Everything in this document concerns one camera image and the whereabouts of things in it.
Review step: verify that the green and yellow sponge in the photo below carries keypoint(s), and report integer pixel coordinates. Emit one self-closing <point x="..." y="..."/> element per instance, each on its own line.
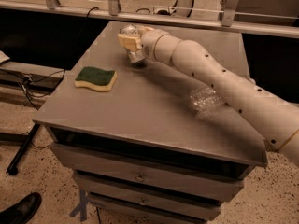
<point x="96" y="79"/>

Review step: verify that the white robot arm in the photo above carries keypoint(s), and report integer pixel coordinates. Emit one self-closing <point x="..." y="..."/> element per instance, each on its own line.
<point x="275" y="119"/>

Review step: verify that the black tripod leg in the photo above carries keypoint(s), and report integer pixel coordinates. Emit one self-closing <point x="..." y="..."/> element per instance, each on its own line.
<point x="13" y="167"/>

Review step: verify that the clear plastic water bottle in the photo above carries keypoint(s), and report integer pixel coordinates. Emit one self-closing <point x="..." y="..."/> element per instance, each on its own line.
<point x="205" y="99"/>

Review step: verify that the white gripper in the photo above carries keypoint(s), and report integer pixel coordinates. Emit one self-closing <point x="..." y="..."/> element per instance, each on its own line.
<point x="149" y="43"/>

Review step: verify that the grey drawer cabinet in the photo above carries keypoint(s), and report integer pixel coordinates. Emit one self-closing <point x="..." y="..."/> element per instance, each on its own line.
<point x="142" y="148"/>

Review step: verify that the black leather shoe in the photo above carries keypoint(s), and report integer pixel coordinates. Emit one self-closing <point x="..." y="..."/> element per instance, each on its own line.
<point x="23" y="211"/>

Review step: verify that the silver 7up soda can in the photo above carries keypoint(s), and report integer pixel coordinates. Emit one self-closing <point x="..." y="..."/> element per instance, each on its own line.
<point x="134" y="56"/>

